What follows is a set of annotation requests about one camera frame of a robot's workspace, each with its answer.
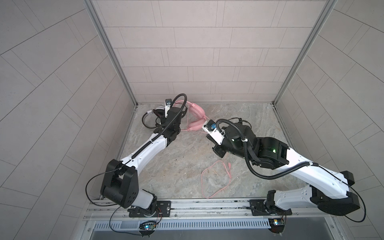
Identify left circuit board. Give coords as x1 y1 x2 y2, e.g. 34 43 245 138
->
139 221 157 231

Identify aluminium corner post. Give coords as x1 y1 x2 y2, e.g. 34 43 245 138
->
273 0 338 107
84 0 138 106

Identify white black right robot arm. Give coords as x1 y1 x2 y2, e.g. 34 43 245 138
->
202 119 363 216

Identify pink headphone cable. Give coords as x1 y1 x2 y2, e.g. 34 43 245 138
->
200 159 233 199

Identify right circuit board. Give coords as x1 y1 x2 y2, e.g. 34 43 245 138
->
268 219 286 234

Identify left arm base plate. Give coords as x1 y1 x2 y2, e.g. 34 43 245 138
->
128 201 172 218

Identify white black gaming headphones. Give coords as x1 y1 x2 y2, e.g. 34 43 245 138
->
142 107 165 130

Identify aluminium left corner post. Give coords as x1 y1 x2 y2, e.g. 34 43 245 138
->
84 0 138 106

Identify pink headphones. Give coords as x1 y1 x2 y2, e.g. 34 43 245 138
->
182 101 208 132

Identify circuit board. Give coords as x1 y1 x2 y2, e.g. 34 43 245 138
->
139 221 157 231
268 219 286 234

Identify aluminium right corner post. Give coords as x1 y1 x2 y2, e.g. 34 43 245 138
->
273 0 338 107

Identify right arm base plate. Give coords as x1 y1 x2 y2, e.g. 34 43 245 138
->
247 200 292 216

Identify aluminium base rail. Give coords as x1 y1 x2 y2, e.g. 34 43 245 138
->
82 196 335 223

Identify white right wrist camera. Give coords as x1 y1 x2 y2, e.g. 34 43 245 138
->
202 120 225 145

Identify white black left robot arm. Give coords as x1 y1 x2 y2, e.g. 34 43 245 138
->
100 94 187 216

